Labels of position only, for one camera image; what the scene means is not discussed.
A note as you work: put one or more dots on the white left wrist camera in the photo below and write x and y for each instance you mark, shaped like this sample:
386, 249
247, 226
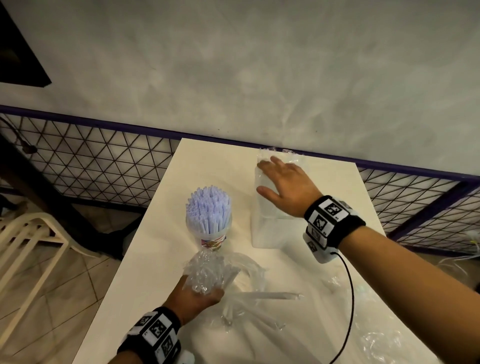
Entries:
186, 358

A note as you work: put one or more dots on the person's left forearm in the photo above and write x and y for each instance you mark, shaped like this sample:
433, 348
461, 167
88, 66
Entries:
125, 358

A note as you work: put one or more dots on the black right wristband with markers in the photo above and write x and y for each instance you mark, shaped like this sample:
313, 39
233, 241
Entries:
330, 219

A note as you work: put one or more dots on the clear plastic wrap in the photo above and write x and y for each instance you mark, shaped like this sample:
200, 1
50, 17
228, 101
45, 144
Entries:
375, 337

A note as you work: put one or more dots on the pack of clear straws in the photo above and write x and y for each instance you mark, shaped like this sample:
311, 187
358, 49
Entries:
210, 270

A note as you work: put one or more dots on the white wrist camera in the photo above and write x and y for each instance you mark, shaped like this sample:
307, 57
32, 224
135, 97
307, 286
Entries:
318, 255
186, 358

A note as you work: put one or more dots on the white plastic chair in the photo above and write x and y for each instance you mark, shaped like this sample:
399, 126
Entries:
37, 221

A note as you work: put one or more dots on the round clear plastic cup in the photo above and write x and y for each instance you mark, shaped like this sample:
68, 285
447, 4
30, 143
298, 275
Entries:
195, 232

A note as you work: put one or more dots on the black left wristband with markers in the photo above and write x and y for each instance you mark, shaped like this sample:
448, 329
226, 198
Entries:
153, 330

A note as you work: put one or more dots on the clear square plastic box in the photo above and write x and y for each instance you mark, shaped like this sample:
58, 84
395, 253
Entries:
258, 242

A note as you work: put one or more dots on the black wall screen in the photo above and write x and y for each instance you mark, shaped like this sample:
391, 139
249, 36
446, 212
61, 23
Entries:
18, 56

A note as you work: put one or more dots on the person's left hand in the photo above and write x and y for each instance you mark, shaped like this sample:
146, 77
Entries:
187, 300

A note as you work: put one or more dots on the person's right hand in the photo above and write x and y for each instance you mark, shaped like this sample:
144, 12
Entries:
292, 187

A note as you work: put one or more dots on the black wristband with markers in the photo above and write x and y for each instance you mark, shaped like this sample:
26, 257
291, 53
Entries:
153, 330
330, 219

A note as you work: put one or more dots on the small bunch of blue straws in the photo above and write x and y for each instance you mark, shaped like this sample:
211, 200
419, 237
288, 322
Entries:
208, 208

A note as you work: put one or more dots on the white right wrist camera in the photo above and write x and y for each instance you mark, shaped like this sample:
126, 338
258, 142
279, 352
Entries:
318, 255

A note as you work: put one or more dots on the person's right forearm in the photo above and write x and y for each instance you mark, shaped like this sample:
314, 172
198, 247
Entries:
412, 292

